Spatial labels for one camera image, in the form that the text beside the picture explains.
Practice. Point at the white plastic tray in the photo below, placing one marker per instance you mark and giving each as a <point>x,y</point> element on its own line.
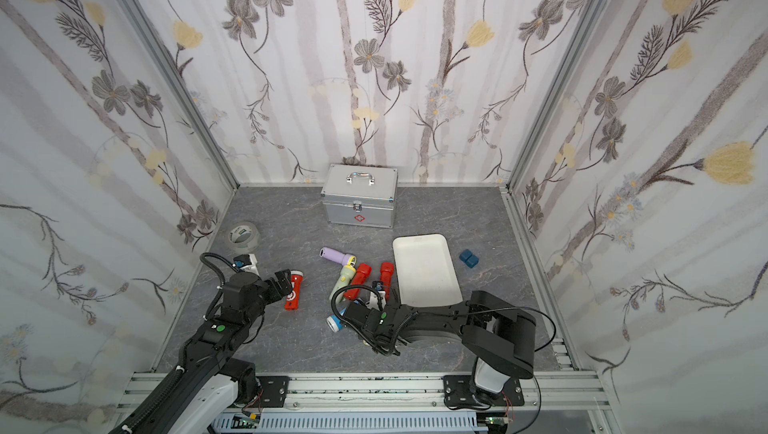
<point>424,271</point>

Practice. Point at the aluminium frame rail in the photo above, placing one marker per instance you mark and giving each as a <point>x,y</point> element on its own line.
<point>567,400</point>

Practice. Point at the clear packing tape roll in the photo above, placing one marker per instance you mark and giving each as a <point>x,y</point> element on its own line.
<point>243,237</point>

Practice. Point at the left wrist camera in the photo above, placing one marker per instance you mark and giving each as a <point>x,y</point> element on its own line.
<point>246,263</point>

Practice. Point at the blue flashlight white head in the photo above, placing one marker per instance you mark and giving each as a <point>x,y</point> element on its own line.
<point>335,324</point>

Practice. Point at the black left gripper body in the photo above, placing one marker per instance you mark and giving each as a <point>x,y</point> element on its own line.
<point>279,284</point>

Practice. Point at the small blue block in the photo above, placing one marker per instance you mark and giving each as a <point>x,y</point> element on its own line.
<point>469,258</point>

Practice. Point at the purple flashlight yellow rim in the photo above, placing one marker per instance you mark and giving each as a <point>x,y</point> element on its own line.
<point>338,256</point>

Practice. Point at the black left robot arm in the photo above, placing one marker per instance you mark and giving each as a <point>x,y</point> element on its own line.
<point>208,378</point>

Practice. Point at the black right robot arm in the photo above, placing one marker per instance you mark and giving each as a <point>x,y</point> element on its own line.
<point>500,335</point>

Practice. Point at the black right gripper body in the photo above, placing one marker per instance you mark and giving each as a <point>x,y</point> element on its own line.
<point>372,319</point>

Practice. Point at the silver metal first-aid case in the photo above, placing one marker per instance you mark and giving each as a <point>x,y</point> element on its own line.
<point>360,195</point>

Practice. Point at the red flashlight white head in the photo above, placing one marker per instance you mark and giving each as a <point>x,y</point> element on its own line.
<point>292,299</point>

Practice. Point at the short red flashlight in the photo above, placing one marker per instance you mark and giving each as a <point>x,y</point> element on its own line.
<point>387,270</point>

